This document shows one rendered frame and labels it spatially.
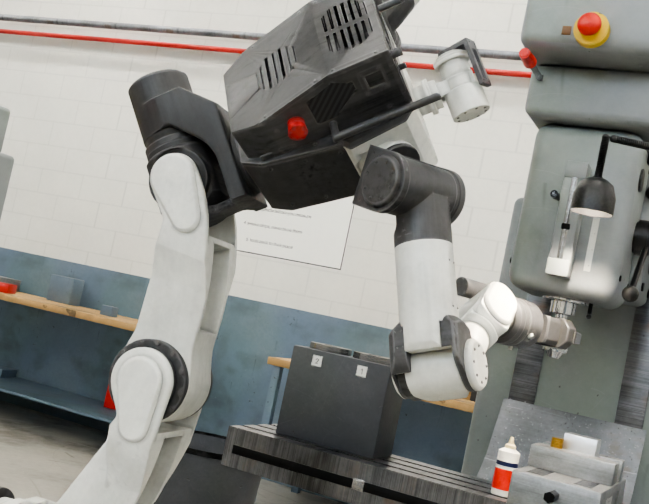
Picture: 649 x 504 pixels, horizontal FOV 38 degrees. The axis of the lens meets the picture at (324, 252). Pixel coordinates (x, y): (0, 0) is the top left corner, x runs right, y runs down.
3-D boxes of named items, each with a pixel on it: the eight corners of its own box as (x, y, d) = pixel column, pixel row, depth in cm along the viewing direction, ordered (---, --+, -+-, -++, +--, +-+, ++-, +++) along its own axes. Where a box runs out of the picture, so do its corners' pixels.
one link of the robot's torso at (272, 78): (208, 158, 144) (428, 66, 137) (193, 26, 166) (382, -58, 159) (286, 267, 165) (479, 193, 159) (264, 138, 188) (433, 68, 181)
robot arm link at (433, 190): (413, 232, 139) (406, 145, 142) (370, 247, 145) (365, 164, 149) (465, 245, 146) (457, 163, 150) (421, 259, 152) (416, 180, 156)
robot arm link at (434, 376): (501, 355, 156) (476, 417, 140) (443, 363, 161) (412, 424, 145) (484, 298, 154) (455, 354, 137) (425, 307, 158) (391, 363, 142)
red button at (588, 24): (598, 33, 159) (602, 10, 159) (574, 32, 161) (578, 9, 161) (600, 40, 162) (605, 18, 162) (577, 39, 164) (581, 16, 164)
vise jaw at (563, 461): (611, 487, 165) (615, 464, 165) (527, 465, 171) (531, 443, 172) (615, 484, 170) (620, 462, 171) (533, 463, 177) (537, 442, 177)
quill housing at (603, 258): (614, 304, 169) (647, 130, 171) (501, 283, 178) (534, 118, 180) (626, 313, 186) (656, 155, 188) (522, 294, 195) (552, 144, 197)
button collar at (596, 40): (605, 45, 161) (612, 12, 162) (570, 43, 164) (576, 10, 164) (606, 49, 163) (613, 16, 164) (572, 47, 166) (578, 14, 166)
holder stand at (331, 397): (372, 459, 188) (392, 360, 189) (274, 433, 196) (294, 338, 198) (391, 456, 199) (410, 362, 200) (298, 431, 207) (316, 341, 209)
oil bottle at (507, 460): (509, 499, 174) (520, 439, 175) (487, 493, 175) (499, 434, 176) (513, 497, 177) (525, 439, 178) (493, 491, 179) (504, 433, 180)
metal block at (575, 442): (591, 473, 172) (597, 440, 173) (558, 464, 175) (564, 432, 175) (595, 471, 177) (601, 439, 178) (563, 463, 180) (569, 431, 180)
